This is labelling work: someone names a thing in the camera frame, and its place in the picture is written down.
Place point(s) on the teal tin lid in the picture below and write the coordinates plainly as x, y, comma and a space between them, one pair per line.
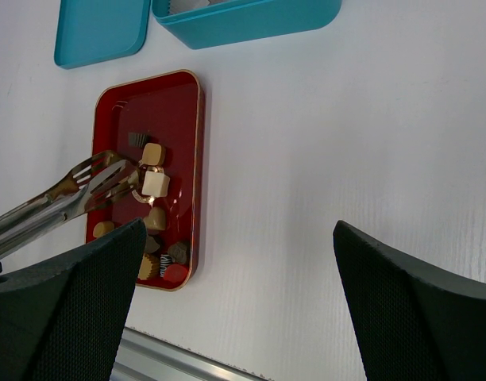
90, 32

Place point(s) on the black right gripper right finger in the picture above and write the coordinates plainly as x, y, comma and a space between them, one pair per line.
412, 320

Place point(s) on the black white striped chocolate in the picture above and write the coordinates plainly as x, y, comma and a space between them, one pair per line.
165, 262

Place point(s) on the dark crown chocolate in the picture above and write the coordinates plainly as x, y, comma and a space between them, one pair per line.
180, 252

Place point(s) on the brown fluted cup chocolate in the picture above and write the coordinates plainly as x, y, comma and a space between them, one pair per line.
138, 140

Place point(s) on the teal square tin box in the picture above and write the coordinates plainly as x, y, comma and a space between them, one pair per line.
230, 22

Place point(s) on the tan heart chocolate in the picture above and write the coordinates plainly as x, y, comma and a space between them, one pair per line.
156, 219

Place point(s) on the red lips chocolate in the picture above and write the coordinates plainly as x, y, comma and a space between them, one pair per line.
175, 273

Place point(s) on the silver metal tongs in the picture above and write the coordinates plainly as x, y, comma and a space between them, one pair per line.
94, 184

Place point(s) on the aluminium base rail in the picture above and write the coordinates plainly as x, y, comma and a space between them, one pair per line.
141, 357

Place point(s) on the tan rounded square chocolate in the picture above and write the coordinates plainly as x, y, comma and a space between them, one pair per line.
153, 154

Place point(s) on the tan oval ridged chocolate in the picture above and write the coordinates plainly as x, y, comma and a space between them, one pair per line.
102, 228

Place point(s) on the red rectangular tray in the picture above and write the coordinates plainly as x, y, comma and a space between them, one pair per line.
170, 109

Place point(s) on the brown lips chocolate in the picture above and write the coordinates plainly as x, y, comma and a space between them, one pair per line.
153, 244

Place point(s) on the white square chocolate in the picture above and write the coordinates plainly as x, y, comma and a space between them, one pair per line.
155, 184

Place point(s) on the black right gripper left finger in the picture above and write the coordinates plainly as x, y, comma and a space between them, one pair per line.
63, 318

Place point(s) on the tan round fluted chocolate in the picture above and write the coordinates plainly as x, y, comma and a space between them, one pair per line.
150, 267

